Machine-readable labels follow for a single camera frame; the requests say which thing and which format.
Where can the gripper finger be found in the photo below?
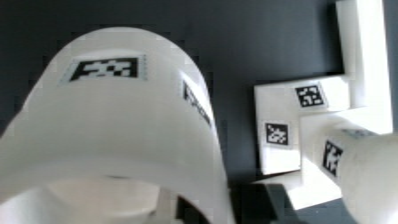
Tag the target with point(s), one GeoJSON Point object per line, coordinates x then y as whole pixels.
{"type": "Point", "coordinates": [267, 208]}

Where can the white lamp shade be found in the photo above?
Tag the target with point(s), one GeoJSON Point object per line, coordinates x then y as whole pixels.
{"type": "Point", "coordinates": [109, 149]}

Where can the white lamp base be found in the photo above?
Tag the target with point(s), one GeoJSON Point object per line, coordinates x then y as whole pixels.
{"type": "Point", "coordinates": [308, 124]}

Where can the white L-shaped fence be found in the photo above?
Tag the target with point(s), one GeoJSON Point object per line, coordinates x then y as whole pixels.
{"type": "Point", "coordinates": [362, 26]}

